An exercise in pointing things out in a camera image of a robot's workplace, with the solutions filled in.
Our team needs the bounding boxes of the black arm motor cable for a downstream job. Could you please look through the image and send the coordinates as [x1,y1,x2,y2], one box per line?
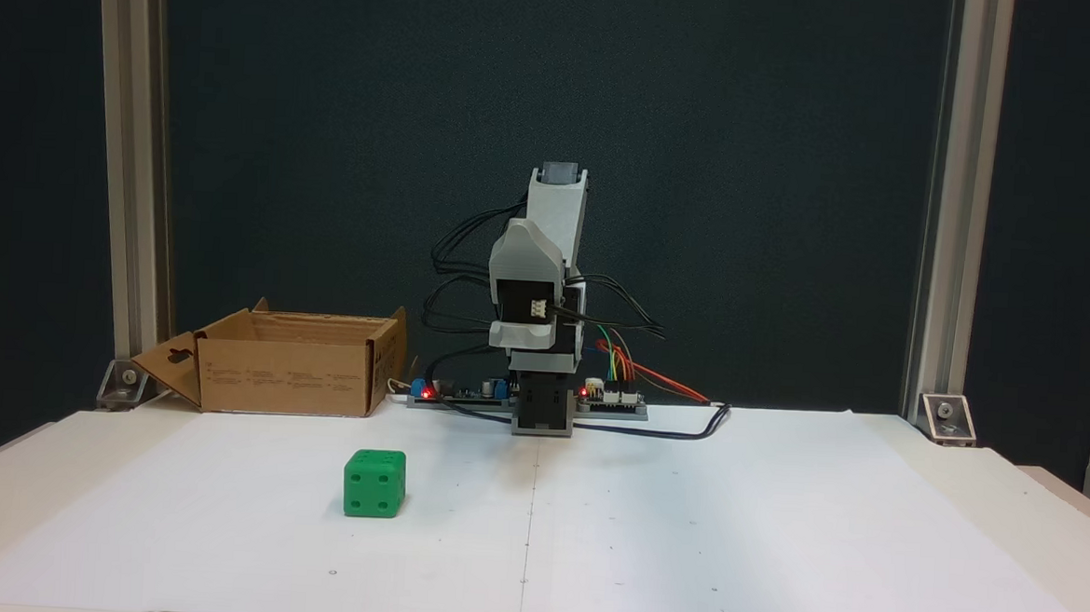
[419,186,533,366]

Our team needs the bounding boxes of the white paper sheet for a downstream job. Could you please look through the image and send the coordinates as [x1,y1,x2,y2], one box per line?
[522,394,1090,612]
[0,375,540,612]

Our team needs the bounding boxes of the aluminium frame post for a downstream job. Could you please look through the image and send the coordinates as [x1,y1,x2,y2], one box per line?
[899,0,1015,426]
[76,0,191,390]

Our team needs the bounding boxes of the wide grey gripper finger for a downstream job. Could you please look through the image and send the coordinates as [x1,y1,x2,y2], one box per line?
[487,215,570,286]

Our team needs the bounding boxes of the circuit board with red LED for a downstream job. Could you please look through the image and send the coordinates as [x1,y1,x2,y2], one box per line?
[406,372,516,414]

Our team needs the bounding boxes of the green jumper wire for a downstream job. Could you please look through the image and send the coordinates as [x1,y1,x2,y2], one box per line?
[594,324,634,386]

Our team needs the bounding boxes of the cardboard box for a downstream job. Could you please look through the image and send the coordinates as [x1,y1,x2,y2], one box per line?
[129,292,411,423]

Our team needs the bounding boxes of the green dice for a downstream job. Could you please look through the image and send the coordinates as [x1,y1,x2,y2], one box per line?
[341,447,409,521]

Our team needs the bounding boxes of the circuit board with coloured wires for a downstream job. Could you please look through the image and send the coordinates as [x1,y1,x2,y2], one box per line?
[577,378,650,422]

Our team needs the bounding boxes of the red orange wire pair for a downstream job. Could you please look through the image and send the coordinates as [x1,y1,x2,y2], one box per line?
[593,338,716,404]

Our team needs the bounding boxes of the metal corner bracket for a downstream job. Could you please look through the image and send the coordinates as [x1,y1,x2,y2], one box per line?
[918,393,980,448]
[97,358,151,413]

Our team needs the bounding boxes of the black power cable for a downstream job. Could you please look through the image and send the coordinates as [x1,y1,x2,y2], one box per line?
[436,388,734,443]

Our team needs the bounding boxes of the black gripper motor cable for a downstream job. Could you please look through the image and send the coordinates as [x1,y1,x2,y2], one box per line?
[552,269,671,343]

